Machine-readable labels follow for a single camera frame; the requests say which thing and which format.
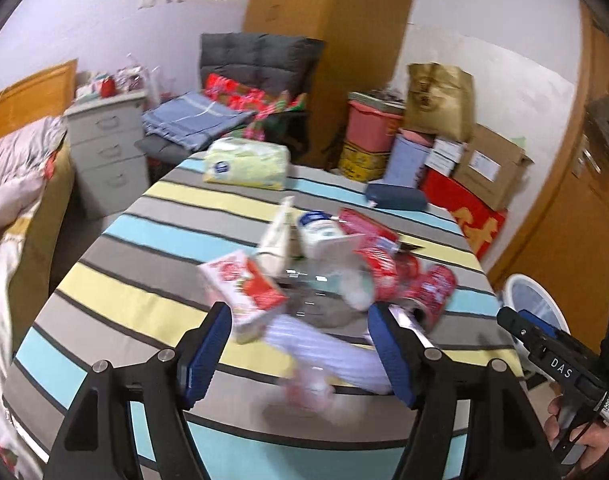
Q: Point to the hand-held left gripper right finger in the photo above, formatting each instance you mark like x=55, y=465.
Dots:
x=392, y=360

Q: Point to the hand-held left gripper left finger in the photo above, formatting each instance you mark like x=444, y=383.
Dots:
x=204, y=360

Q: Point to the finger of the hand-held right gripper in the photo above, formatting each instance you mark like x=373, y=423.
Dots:
x=514, y=325
x=537, y=321

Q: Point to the white trash bin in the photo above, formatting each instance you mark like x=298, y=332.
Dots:
x=529, y=300

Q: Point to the lavender striped packet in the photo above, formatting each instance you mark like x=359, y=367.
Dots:
x=324, y=352

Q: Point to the red and white carton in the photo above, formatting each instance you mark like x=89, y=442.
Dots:
x=239, y=290

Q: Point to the pink white plastic wrapper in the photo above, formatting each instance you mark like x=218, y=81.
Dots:
x=312, y=392

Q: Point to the clear plastic bottle red label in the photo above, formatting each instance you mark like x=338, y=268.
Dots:
x=384, y=272

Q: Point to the red snack packet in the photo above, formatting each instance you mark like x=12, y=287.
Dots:
x=364, y=227

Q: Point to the person's right hand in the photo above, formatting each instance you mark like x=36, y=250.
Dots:
x=594, y=445

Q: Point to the red can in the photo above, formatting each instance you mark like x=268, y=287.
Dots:
x=432, y=287

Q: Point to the wooden door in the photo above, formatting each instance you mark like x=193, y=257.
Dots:
x=549, y=220

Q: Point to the striped tablecloth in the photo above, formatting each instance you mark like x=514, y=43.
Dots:
x=134, y=280

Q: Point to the red gift box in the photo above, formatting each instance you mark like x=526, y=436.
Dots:
x=469, y=220

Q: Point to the white bottle with blue cap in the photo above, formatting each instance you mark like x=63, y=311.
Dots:
x=324, y=240

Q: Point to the open cardboard box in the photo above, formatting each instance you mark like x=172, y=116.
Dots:
x=489, y=165

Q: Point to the dark blue case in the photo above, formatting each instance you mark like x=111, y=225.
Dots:
x=397, y=197

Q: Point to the small white box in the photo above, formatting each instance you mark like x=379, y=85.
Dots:
x=448, y=147
x=442, y=164

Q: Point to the lavender cylinder container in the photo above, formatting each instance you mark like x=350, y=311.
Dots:
x=404, y=162

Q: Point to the olive bed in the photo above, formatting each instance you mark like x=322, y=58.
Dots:
x=44, y=240

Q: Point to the yellow-green tissue pack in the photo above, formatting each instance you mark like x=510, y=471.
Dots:
x=249, y=165

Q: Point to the yellow box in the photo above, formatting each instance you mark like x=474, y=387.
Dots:
x=362, y=160

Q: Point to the grey drawer cabinet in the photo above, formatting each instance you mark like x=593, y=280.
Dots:
x=109, y=150

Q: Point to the pink plastic storage bin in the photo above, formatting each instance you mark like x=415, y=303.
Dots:
x=372, y=127

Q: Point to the brown paper bag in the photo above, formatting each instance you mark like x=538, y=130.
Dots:
x=437, y=100

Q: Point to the blue folded cloth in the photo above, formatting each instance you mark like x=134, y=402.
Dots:
x=189, y=115

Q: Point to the pink grey quilt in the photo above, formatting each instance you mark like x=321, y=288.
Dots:
x=14, y=170

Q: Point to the red plaid cloth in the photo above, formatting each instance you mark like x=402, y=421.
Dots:
x=234, y=92

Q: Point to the red mug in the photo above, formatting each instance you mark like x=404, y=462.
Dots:
x=107, y=88

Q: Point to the grey padded chair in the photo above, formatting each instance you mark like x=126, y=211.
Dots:
x=254, y=55

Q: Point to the wooden headboard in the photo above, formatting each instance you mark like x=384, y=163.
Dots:
x=29, y=95

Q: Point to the wooden wardrobe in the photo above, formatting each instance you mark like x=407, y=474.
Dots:
x=294, y=5

